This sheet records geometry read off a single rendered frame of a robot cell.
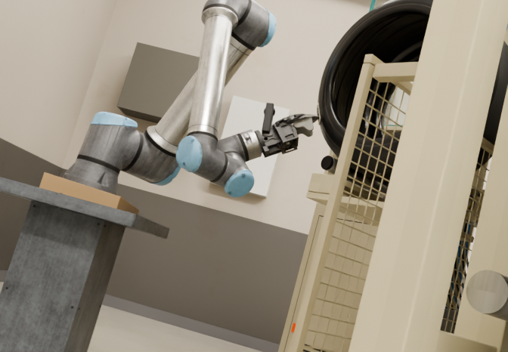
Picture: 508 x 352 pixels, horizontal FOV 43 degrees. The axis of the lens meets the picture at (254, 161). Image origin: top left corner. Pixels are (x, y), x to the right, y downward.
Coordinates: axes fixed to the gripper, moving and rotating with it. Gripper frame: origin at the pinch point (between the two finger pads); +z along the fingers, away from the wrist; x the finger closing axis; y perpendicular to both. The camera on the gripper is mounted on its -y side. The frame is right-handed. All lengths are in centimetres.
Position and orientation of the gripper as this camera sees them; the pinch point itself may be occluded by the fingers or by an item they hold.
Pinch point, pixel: (314, 116)
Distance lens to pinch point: 204.1
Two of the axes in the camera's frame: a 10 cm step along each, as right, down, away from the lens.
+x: -0.1, -5.1, -8.6
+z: 9.3, -3.2, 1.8
